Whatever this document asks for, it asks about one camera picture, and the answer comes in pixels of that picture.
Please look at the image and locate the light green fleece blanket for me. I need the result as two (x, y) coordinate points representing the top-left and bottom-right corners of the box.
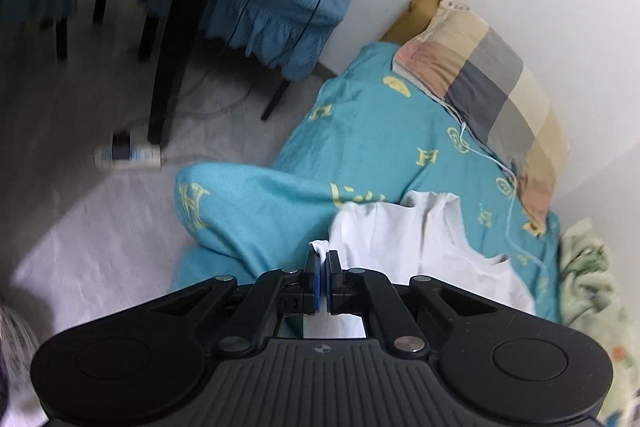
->
(559, 219), (639, 426)

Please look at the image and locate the white charging cable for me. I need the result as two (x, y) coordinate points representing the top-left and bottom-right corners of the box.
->
(447, 100), (551, 308)

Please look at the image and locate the teal patterned bed sheet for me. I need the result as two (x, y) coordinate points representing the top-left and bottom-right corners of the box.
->
(171, 42), (559, 321)

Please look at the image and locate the white t-shirt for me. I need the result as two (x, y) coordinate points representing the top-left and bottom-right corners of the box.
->
(309, 191), (536, 314)

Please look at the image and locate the checkered pillow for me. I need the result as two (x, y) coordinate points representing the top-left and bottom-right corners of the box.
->
(382, 0), (570, 236)

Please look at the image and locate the white power strip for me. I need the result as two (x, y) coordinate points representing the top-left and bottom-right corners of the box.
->
(93, 130), (162, 171)

